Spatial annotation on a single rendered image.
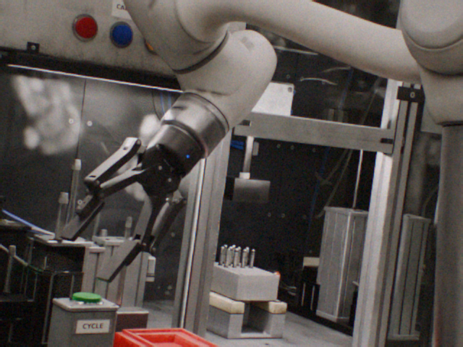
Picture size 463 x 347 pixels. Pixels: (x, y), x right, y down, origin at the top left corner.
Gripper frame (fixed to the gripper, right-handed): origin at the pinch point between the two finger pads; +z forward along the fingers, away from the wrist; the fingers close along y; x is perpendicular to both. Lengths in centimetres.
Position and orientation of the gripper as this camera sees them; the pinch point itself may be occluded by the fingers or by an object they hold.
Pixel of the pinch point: (97, 245)
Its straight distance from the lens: 137.7
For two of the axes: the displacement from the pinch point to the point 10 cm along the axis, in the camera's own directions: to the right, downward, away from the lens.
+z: -5.6, 7.2, -4.2
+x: 6.6, 0.8, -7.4
